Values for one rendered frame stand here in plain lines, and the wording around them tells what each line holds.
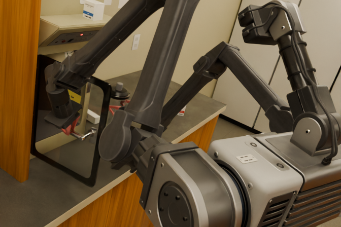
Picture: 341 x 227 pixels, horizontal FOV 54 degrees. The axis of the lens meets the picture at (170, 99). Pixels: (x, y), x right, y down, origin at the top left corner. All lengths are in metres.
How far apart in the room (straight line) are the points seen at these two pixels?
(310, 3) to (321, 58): 0.57
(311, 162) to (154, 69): 0.33
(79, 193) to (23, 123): 0.32
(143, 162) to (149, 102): 0.13
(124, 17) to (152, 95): 0.25
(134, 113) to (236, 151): 0.21
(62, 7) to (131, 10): 0.47
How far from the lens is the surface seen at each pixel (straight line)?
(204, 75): 1.21
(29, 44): 1.08
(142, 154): 0.59
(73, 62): 0.92
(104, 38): 0.86
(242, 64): 1.11
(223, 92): 4.26
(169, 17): 0.69
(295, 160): 0.60
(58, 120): 1.05
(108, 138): 0.65
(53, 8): 1.22
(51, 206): 1.24
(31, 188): 1.31
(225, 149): 0.55
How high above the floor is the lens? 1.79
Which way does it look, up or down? 23 degrees down
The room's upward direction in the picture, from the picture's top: 14 degrees clockwise
